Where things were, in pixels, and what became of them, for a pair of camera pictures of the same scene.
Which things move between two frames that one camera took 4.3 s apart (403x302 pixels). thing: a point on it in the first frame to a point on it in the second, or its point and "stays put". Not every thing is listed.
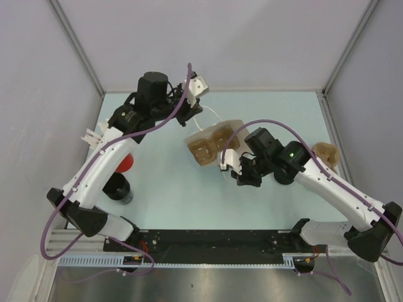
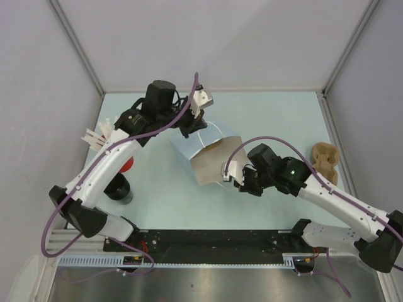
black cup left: [118, 187] stays put
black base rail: [221, 246] stays put
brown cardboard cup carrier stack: [328, 153] stays put
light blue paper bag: [245, 143] to [206, 161]
